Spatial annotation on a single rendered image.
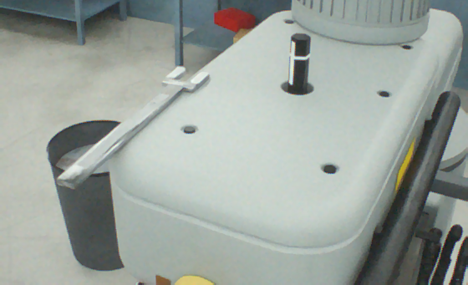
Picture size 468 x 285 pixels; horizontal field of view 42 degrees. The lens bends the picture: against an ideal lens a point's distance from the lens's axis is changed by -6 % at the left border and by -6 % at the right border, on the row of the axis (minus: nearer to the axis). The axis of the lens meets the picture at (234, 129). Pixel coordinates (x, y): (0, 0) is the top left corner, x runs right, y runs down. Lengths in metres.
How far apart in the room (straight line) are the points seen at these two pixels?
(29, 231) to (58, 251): 0.25
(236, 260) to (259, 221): 0.05
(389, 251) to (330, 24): 0.34
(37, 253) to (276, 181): 2.91
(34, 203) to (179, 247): 3.18
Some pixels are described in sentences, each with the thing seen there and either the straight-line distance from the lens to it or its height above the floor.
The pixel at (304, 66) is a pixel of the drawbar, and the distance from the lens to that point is 0.69.
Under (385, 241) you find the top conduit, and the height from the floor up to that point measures 1.81.
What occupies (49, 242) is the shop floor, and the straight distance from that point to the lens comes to 3.46.
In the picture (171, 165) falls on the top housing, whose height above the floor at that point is 1.89.
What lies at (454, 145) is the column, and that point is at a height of 1.56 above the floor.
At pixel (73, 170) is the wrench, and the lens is 0.57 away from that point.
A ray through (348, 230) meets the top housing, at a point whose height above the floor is 1.87.
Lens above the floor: 2.21
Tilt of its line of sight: 31 degrees down
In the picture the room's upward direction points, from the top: 1 degrees clockwise
